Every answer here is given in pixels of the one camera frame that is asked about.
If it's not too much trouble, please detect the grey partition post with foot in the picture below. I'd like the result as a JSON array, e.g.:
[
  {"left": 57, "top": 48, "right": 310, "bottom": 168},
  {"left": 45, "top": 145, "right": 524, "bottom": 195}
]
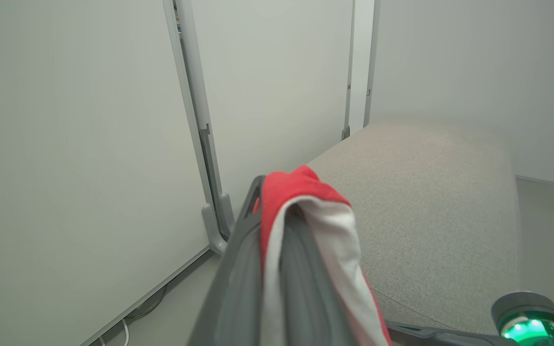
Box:
[{"left": 163, "top": 0, "right": 235, "bottom": 255}]

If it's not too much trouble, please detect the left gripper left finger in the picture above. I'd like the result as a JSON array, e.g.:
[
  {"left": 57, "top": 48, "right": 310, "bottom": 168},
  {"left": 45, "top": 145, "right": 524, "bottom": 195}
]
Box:
[{"left": 188, "top": 175, "right": 267, "bottom": 346}]

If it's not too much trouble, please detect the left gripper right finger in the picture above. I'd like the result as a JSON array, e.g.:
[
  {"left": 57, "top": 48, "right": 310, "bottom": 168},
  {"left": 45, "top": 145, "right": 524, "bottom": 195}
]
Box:
[{"left": 277, "top": 206, "right": 357, "bottom": 346}]

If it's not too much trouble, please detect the dark floor cable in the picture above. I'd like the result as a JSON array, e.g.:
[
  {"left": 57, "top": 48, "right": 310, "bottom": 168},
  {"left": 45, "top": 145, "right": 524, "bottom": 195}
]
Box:
[{"left": 127, "top": 284, "right": 168, "bottom": 321}]

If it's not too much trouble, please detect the red and white garment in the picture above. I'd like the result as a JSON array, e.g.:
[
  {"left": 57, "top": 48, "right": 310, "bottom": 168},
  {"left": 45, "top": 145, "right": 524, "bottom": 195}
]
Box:
[{"left": 257, "top": 165, "right": 394, "bottom": 346}]

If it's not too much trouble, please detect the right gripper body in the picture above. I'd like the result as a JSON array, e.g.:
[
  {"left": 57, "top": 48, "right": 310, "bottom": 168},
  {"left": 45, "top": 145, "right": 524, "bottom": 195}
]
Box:
[{"left": 491, "top": 290, "right": 554, "bottom": 346}]

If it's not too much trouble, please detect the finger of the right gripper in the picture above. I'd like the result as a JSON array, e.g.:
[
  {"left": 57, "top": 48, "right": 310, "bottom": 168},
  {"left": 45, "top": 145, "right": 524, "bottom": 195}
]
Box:
[{"left": 385, "top": 321, "right": 518, "bottom": 346}]

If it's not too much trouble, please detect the grey fabric sofa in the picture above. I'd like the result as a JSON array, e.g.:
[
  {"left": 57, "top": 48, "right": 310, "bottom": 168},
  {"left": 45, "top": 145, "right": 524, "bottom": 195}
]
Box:
[{"left": 306, "top": 120, "right": 521, "bottom": 337}]

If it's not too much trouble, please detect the white floor cable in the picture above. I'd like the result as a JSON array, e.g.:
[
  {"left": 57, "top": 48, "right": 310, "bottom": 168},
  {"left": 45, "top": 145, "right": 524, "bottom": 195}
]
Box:
[{"left": 97, "top": 317, "right": 131, "bottom": 346}]

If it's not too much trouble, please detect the thin grey partition post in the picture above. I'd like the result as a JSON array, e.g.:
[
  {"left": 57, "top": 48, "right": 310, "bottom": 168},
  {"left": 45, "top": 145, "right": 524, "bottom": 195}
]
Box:
[{"left": 341, "top": 0, "right": 381, "bottom": 141}]

